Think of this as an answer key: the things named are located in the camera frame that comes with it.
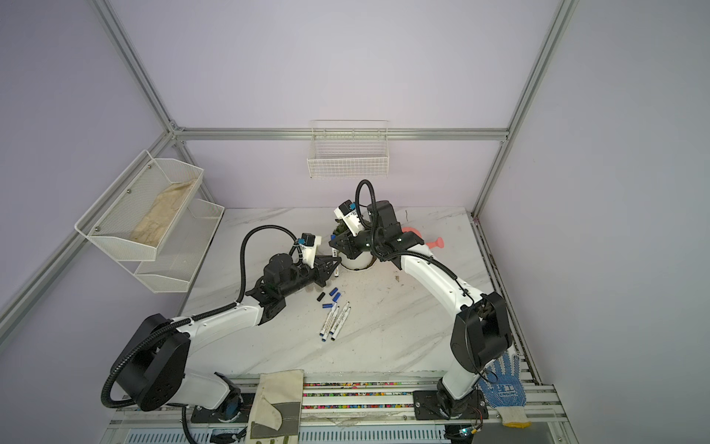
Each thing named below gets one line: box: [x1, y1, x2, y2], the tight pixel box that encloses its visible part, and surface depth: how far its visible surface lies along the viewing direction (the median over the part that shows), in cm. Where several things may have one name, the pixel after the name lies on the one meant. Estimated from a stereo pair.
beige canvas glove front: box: [245, 369, 306, 444], surface depth 73 cm
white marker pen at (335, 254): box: [331, 246, 340, 278], surface depth 81 cm
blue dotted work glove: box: [478, 350, 531, 429], surface depth 76 cm
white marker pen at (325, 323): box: [318, 302, 338, 338], surface depth 90 cm
